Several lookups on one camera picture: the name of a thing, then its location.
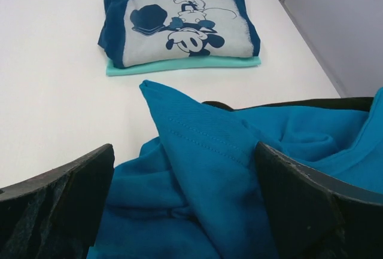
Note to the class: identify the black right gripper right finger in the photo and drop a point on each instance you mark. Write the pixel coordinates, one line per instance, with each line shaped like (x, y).
(313, 215)

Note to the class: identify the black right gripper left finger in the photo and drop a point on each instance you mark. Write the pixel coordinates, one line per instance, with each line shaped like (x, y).
(57, 214)

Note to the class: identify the teal blue t-shirt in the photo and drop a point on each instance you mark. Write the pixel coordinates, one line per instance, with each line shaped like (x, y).
(193, 190)

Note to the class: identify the black t-shirt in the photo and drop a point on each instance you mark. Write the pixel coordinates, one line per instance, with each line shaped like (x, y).
(344, 103)

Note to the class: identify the mint green folded shirt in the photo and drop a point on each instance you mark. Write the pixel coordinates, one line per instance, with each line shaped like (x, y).
(183, 63)

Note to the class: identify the navy cartoon print folded shirt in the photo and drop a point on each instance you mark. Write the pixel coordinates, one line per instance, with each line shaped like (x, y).
(141, 32)

